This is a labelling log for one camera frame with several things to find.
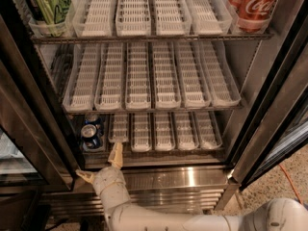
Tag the clear can tray middle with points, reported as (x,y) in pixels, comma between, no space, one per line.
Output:
(138,93)

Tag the top wire fridge shelf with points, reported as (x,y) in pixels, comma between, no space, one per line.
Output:
(80,40)

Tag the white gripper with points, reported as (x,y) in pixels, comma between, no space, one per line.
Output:
(107,177)

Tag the clear can tray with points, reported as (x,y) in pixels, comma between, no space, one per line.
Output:
(141,133)
(138,93)
(133,18)

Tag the blue pepsi can front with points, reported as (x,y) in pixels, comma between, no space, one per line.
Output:
(90,137)

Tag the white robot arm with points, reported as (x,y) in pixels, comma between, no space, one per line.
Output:
(279,214)

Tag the blue pepsi can rear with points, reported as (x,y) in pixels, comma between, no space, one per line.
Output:
(96,120)

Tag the wire fridge shelf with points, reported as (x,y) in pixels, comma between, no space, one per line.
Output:
(80,40)
(154,110)
(127,153)

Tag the clear can tray top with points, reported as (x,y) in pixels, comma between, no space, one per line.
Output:
(133,18)

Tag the red coca-cola can front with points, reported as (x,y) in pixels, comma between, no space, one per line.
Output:
(253,14)

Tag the clear can tray bottom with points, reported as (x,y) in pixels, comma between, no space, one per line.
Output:
(141,133)

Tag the blue pepsi can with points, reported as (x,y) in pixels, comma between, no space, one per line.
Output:
(90,137)
(96,120)

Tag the steel fridge base grille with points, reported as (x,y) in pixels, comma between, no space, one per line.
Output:
(190,189)

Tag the left glass fridge door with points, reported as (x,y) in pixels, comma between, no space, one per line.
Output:
(39,165)

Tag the glass fridge door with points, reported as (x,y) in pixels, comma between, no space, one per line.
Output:
(39,165)
(272,124)

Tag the right glass fridge door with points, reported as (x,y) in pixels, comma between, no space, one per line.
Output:
(272,124)

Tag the green soda can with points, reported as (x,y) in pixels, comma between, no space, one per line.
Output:
(52,12)

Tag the bottom wire fridge shelf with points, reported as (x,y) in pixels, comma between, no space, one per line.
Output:
(127,153)

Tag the middle wire fridge shelf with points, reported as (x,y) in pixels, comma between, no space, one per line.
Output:
(154,110)

